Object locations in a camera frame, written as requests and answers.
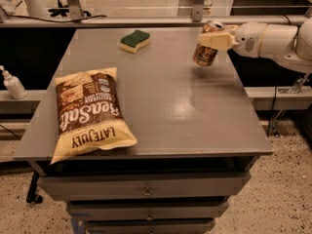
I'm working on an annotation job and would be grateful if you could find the green yellow sponge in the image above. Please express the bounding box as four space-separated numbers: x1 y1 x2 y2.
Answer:
120 29 151 54

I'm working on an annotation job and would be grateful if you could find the grey bottom drawer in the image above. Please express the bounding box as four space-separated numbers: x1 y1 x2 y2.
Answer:
85 218 215 234

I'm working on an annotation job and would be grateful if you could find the grey drawer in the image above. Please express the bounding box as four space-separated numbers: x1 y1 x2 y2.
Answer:
85 218 215 234
38 172 251 201
67 201 228 221

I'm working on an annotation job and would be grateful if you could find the grey metal post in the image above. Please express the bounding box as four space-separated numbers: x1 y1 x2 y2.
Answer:
66 0 84 20
192 0 205 22

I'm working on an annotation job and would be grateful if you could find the black cable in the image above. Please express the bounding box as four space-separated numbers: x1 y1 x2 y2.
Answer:
9 14 107 24

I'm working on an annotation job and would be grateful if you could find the grey metal post right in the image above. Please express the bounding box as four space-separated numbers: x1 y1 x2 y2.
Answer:
192 0 205 22

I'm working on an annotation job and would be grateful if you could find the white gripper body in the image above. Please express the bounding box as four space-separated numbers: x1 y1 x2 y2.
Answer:
232 22 267 58

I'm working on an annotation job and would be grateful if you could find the white spray bottle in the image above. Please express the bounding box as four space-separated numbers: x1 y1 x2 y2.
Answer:
0 65 27 99

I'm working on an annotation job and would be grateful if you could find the grey middle drawer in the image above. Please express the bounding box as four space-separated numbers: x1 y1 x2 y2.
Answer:
67 201 228 221

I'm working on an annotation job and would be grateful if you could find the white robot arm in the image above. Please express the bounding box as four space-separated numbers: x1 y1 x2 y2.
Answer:
198 19 312 73

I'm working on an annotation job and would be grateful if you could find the Late July chips bag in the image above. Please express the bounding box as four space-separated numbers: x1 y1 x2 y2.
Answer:
52 67 137 163

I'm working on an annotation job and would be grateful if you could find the orange soda can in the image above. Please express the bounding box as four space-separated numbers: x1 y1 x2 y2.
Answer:
193 20 224 66

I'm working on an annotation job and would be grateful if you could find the grey metal post left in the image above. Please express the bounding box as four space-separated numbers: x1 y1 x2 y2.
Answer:
66 0 84 20

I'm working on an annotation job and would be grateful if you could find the black cart caster leg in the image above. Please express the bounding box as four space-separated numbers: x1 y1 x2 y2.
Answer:
26 172 43 204

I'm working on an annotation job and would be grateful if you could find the grey top drawer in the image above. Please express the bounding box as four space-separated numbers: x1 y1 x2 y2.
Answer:
38 172 251 201

